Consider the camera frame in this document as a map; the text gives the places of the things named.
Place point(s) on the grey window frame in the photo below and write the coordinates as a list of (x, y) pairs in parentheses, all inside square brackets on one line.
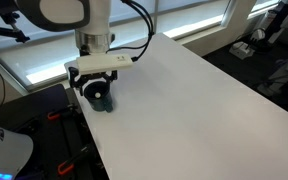
[(156, 16)]

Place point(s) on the orange black bar clamp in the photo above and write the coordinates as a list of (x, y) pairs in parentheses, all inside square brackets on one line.
[(65, 168), (53, 116)]

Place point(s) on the white marker pen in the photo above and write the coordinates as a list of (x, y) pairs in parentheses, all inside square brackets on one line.
[(98, 95)]

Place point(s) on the black robot mounting stand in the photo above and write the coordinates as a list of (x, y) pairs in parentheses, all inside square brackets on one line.
[(34, 106)]

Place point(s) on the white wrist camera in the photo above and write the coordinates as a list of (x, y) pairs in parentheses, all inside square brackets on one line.
[(100, 64)]

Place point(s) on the white device on floor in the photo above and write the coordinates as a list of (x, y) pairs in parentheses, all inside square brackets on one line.
[(240, 50)]

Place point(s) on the dark teal ceramic mug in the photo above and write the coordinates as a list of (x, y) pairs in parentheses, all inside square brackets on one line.
[(100, 105)]

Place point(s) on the black white headset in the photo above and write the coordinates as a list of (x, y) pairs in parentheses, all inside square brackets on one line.
[(254, 36)]

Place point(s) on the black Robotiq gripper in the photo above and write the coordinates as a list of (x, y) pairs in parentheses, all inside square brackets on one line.
[(95, 76)]

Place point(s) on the white robot base blue lights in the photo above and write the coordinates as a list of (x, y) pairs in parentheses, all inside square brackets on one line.
[(7, 150)]

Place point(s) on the black white background machine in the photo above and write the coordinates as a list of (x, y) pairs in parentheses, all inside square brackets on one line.
[(280, 16)]

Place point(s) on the grey office equipment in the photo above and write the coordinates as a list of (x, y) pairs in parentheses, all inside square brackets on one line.
[(284, 75)]

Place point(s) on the black camera tripod arm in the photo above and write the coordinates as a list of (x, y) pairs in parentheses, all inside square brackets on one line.
[(4, 31)]

